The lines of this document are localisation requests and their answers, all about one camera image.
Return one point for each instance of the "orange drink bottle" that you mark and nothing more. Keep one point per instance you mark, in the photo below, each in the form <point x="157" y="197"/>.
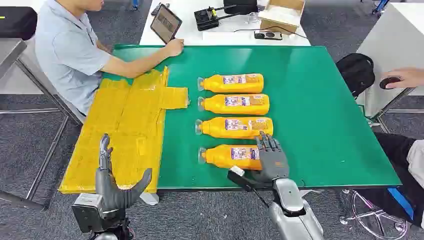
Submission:
<point x="232" y="86"/>
<point x="232" y="108"/>
<point x="232" y="133"/>
<point x="222" y="160"/>

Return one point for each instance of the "yellow sheet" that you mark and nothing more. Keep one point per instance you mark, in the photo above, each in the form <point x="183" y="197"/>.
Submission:
<point x="132" y="112"/>

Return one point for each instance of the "open cardboard box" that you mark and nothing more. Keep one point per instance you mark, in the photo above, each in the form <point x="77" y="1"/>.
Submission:
<point x="281" y="18"/>

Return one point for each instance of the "green table mat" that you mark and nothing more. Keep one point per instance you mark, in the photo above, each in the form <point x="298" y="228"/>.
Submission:
<point x="314" y="116"/>

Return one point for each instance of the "white side table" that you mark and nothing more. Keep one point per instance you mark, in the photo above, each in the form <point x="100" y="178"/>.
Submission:
<point x="391" y="43"/>

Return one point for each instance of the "chrome chair base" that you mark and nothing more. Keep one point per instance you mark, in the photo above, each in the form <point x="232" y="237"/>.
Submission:
<point x="377" y="215"/>

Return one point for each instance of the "black computer mouse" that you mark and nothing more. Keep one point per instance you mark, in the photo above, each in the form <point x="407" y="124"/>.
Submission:
<point x="387" y="82"/>

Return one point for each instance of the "white table bracket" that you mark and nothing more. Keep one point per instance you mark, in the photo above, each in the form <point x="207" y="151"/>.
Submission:
<point x="149" y="198"/>

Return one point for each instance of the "seated person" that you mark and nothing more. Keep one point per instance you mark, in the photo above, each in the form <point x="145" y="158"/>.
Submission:
<point x="66" y="56"/>

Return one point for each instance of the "black bag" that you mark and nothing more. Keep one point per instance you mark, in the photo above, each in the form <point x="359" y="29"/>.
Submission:
<point x="240" y="6"/>

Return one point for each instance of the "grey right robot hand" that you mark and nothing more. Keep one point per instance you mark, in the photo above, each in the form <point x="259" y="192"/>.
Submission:
<point x="273" y="162"/>

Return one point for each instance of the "black tablet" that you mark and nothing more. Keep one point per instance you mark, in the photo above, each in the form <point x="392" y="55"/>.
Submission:
<point x="165" y="23"/>

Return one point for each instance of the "blue frame piece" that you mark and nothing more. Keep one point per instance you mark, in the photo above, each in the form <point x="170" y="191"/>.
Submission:
<point x="136" y="4"/>
<point x="381" y="5"/>

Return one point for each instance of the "black device with antennas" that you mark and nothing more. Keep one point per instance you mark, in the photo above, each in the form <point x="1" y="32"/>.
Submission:
<point x="205" y="20"/>

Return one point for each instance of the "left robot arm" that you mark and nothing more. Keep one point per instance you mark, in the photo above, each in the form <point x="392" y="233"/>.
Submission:
<point x="106" y="237"/>

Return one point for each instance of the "person's hand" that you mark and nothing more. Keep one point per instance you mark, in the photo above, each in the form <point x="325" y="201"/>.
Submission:
<point x="409" y="76"/>

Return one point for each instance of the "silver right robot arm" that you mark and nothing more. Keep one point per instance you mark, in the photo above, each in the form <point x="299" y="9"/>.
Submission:
<point x="291" y="215"/>

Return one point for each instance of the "black seat cushion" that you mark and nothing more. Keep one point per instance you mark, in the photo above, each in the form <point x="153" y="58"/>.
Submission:
<point x="16" y="23"/>

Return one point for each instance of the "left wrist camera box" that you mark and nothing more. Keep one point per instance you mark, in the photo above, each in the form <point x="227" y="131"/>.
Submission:
<point x="86" y="212"/>

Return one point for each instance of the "black backpack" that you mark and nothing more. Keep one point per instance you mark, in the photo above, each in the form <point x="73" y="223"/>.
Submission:
<point x="356" y="73"/>

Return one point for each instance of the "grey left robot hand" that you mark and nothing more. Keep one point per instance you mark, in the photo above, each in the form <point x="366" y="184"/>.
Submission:
<point x="109" y="192"/>

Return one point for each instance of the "person on chair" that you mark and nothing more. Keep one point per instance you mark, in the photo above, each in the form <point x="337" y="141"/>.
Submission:
<point x="394" y="165"/>

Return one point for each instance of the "grey metal table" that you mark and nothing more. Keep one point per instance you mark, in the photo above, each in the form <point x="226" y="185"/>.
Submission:
<point x="10" y="53"/>

